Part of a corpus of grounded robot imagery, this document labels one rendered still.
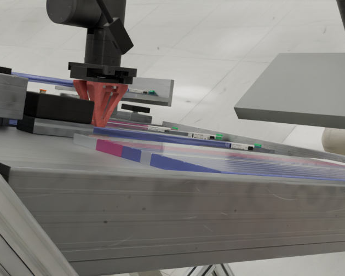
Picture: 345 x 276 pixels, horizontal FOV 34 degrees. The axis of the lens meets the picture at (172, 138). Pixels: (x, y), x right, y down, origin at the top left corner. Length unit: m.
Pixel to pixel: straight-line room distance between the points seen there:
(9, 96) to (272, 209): 0.33
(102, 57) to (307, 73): 0.71
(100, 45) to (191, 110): 1.86
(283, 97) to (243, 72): 1.44
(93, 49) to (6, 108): 0.28
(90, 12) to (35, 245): 0.62
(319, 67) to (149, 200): 1.15
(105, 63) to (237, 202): 0.51
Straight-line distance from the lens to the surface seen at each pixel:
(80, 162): 0.45
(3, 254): 0.26
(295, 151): 1.02
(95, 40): 0.89
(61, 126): 0.66
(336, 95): 1.35
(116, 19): 0.75
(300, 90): 1.41
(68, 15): 0.83
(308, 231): 0.49
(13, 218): 0.25
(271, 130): 2.37
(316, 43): 2.84
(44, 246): 0.27
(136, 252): 0.35
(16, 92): 0.65
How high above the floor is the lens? 1.35
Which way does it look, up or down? 31 degrees down
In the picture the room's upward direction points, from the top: 28 degrees counter-clockwise
